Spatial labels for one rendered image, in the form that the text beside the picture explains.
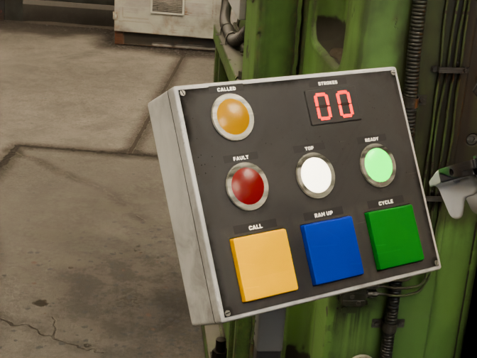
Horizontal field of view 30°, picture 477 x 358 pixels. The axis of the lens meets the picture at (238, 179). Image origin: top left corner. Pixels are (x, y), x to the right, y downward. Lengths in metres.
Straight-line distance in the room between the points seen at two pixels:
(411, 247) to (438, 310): 0.44
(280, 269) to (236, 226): 0.07
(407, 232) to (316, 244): 0.14
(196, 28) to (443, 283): 5.27
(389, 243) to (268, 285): 0.19
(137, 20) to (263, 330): 5.60
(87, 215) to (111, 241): 0.27
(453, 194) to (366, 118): 0.19
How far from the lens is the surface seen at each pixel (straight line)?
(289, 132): 1.11
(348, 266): 1.11
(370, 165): 1.16
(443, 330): 1.63
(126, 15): 6.77
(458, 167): 1.00
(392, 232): 1.16
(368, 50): 1.39
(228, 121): 1.06
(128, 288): 3.14
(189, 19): 6.69
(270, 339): 1.27
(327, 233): 1.10
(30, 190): 3.99
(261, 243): 1.05
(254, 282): 1.04
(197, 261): 1.05
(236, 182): 1.05
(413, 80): 1.40
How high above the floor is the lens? 1.47
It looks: 21 degrees down
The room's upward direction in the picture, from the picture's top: 4 degrees clockwise
